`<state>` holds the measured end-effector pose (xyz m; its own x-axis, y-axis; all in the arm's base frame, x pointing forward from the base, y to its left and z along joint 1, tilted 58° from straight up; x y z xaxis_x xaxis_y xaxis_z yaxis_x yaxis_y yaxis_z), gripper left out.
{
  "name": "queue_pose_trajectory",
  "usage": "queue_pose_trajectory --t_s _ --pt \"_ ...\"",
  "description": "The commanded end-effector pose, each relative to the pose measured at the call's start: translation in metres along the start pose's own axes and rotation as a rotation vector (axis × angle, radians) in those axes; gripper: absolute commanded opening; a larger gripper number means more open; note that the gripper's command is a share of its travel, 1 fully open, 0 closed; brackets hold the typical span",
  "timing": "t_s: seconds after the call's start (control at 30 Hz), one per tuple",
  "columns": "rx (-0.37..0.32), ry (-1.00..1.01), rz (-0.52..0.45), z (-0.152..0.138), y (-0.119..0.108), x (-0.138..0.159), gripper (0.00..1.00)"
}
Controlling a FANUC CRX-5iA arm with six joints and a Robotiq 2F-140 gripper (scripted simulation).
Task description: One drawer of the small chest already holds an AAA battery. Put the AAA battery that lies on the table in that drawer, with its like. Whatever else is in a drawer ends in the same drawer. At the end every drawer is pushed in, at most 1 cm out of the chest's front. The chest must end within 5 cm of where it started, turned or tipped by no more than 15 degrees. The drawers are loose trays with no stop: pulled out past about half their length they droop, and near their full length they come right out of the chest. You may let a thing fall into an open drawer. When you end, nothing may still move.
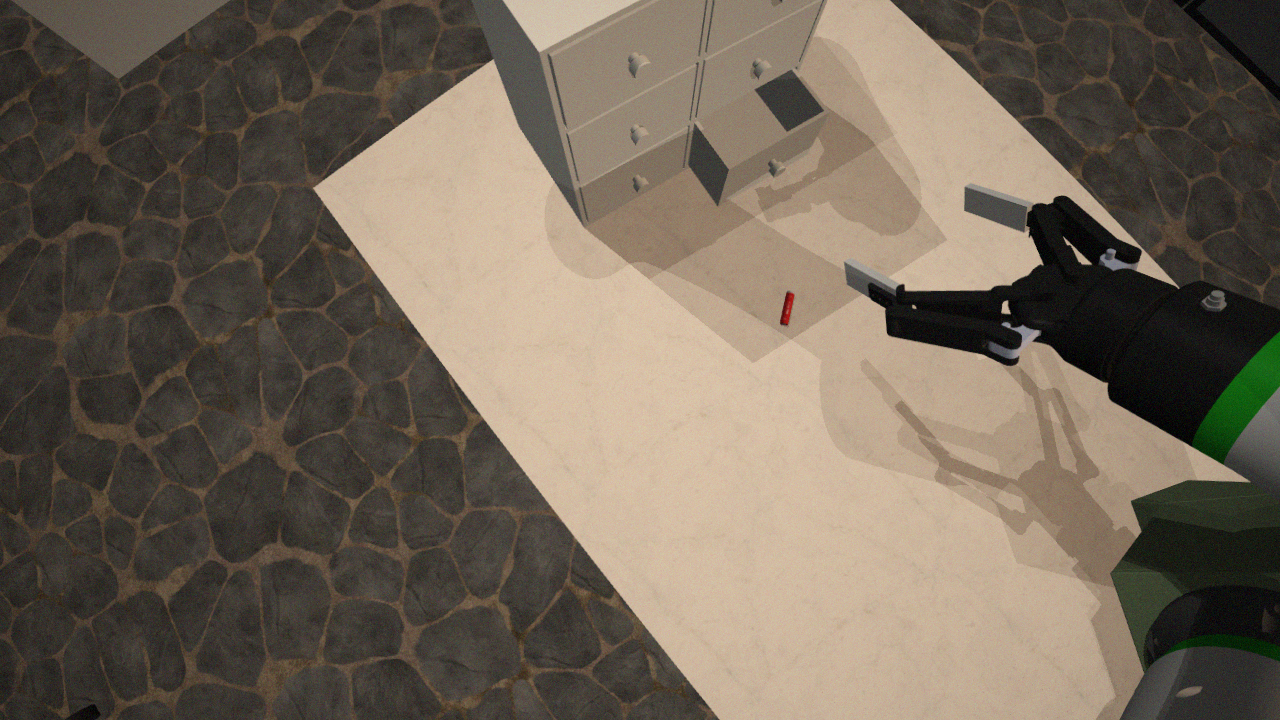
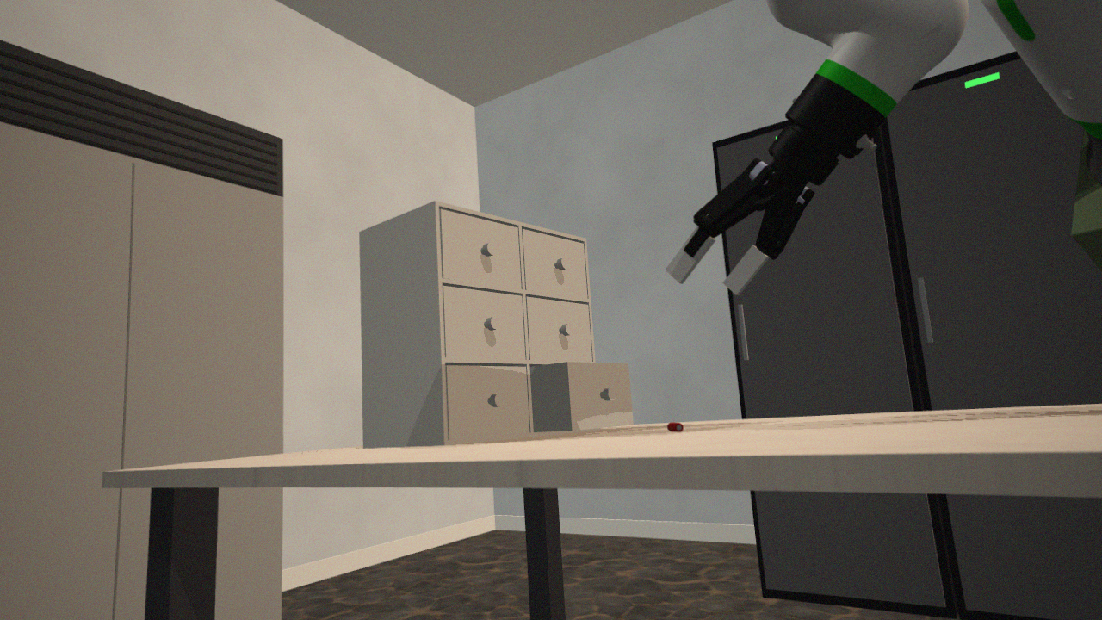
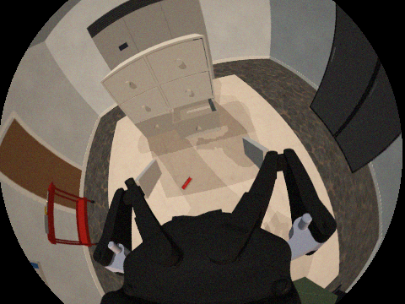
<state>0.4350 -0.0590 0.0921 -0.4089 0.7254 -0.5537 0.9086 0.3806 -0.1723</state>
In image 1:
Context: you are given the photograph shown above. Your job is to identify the tan drawer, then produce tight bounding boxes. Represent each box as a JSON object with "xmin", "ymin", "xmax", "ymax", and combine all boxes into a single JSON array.
[
  {"xmin": 547, "ymin": 0, "xmax": 707, "ymax": 129},
  {"xmin": 696, "ymin": 0, "xmax": 823, "ymax": 119},
  {"xmin": 689, "ymin": 68, "xmax": 829, "ymax": 206},
  {"xmin": 579, "ymin": 126, "xmax": 689, "ymax": 223},
  {"xmin": 705, "ymin": 0, "xmax": 808, "ymax": 53},
  {"xmin": 566, "ymin": 64, "xmax": 698, "ymax": 183}
]

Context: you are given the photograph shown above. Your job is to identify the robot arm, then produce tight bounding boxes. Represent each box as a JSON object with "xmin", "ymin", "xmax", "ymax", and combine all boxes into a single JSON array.
[{"xmin": 1107, "ymin": 281, "xmax": 1280, "ymax": 720}]

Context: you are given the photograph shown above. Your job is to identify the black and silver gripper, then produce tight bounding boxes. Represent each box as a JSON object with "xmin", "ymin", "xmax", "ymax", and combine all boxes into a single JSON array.
[{"xmin": 844, "ymin": 183, "xmax": 1178, "ymax": 383}]

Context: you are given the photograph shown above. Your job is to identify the red aaa battery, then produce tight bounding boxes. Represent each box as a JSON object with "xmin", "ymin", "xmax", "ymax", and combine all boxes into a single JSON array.
[{"xmin": 780, "ymin": 291, "xmax": 794, "ymax": 325}]

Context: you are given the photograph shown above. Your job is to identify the small grey chest of drawers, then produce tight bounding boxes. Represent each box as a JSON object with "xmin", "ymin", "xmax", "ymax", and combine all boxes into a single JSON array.
[{"xmin": 472, "ymin": 0, "xmax": 827, "ymax": 228}]

